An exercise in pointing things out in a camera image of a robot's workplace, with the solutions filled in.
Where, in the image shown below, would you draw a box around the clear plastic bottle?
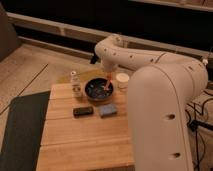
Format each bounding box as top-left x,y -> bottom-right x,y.
70,71 -> 82,98

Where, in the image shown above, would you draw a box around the small black box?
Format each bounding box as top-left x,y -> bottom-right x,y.
73,106 -> 93,117

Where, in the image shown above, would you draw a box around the white lidded cup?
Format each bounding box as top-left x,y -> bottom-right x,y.
116,73 -> 130,89

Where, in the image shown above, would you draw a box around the dark ceramic bowl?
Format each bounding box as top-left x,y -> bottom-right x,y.
85,78 -> 114,101

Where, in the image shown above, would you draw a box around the dark floor mat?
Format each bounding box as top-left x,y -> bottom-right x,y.
0,91 -> 50,171

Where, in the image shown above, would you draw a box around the blue sponge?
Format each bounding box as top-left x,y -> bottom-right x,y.
98,103 -> 117,117

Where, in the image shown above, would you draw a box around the black cables on floor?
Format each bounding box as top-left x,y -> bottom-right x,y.
185,87 -> 213,171

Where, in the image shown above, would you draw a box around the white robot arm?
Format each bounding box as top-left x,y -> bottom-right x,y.
95,34 -> 208,171

